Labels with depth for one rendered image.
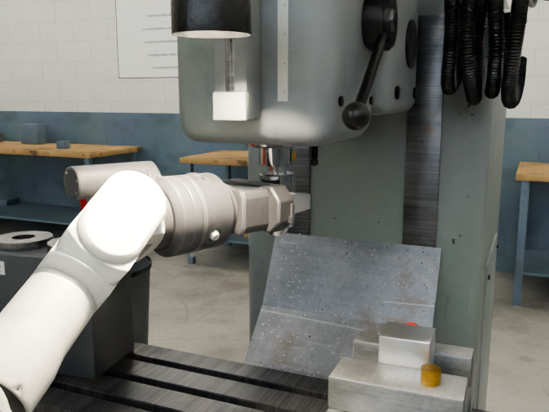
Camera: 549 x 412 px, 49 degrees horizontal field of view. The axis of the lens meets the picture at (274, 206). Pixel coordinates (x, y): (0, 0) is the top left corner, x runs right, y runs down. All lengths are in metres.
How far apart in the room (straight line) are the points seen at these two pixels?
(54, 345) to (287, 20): 0.39
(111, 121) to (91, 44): 0.78
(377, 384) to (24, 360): 0.38
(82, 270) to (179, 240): 0.13
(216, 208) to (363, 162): 0.51
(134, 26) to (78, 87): 0.91
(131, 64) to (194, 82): 5.40
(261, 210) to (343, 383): 0.22
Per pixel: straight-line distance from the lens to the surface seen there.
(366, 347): 0.81
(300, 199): 0.76
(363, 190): 1.12
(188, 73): 0.72
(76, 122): 6.55
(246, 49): 0.64
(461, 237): 1.10
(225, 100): 0.65
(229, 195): 0.67
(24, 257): 0.99
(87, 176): 0.63
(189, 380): 0.96
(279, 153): 0.74
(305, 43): 0.65
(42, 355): 0.52
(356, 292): 1.12
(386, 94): 0.83
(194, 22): 0.53
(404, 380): 0.72
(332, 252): 1.14
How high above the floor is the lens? 1.37
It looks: 10 degrees down
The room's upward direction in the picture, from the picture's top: straight up
